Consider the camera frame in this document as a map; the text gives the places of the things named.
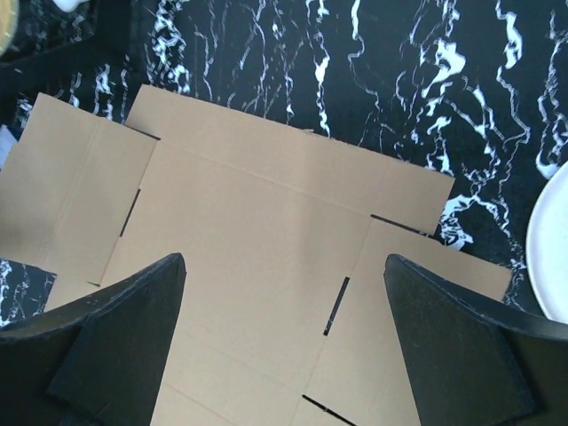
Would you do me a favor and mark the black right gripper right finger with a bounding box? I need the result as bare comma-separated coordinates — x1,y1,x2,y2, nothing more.
383,254,567,425

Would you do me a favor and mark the woven bamboo tray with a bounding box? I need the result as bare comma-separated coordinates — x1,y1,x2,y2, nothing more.
0,0,20,56

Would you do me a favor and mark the black wire dish rack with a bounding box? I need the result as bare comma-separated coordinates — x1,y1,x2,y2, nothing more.
1,1,134,65

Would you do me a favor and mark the white floral plate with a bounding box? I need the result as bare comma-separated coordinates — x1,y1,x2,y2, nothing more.
526,165,568,323

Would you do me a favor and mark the brown cardboard box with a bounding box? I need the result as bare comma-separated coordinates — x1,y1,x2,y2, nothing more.
1,85,511,425

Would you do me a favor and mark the blue white small carton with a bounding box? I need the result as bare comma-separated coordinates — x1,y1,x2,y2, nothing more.
0,124,19,169

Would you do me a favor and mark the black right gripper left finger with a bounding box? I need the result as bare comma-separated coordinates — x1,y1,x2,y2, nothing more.
1,253,186,425

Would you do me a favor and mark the white flower-shaped cup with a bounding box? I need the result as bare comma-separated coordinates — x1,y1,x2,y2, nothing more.
52,0,89,13

